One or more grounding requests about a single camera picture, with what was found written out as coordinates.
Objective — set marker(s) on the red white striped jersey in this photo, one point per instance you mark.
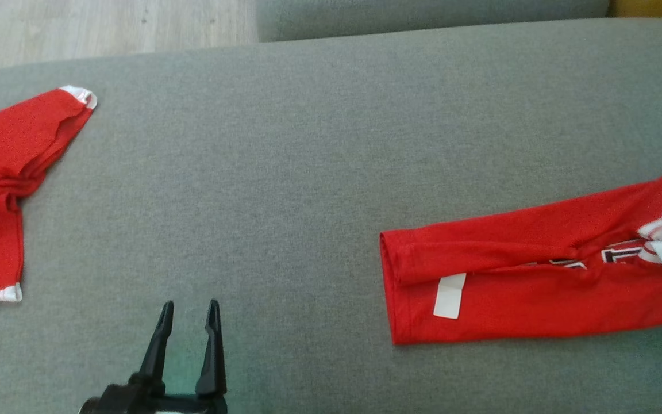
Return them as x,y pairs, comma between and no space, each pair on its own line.
538,299

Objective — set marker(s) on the yellow cushion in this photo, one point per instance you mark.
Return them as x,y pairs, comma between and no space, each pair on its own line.
658,8

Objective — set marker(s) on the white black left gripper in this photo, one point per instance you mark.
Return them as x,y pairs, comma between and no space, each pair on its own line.
181,405

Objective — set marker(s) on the grey sofa back cushion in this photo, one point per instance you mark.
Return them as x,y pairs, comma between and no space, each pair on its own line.
423,17

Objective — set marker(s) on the large grey sofa seat cushion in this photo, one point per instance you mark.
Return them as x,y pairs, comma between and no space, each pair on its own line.
250,172

